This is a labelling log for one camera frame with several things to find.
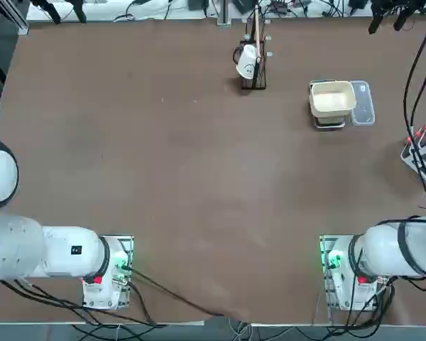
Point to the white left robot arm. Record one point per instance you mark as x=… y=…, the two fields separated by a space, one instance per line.
x=64 y=248

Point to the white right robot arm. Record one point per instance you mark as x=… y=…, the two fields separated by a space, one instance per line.
x=387 y=248

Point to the silver digital kitchen scale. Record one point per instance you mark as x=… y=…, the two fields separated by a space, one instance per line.
x=328 y=124

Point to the cream rectangular bowl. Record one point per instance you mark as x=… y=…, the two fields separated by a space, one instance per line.
x=332 y=99

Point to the clear plastic container lid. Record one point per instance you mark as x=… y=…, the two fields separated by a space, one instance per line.
x=364 y=110

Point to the white smiley mug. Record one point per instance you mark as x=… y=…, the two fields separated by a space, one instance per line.
x=246 y=62

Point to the aluminium frame rail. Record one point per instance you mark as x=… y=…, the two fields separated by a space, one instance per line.
x=23 y=28

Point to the aluminium frame post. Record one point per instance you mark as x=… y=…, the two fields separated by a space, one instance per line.
x=223 y=14

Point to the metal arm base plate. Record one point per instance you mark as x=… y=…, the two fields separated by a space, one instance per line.
x=323 y=248
x=129 y=245

